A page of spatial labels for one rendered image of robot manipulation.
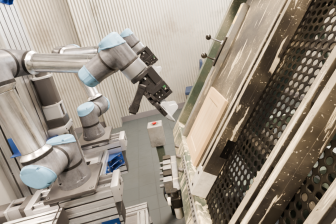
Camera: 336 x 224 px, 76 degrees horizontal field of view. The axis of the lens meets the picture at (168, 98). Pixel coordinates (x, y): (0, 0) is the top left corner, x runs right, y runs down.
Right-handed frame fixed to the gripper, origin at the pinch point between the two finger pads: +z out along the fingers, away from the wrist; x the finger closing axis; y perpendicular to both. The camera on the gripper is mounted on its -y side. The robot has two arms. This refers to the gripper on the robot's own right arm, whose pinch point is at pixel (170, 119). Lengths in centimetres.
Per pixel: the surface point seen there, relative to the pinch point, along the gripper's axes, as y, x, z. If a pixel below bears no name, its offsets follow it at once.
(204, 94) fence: 21, 65, 27
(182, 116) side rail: -2, 90, 41
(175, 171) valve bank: -27, 51, 51
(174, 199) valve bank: -31, 25, 48
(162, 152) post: -36, 90, 54
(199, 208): -15.5, -0.9, 38.4
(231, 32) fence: 57, 62, 5
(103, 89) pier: -103, 344, 1
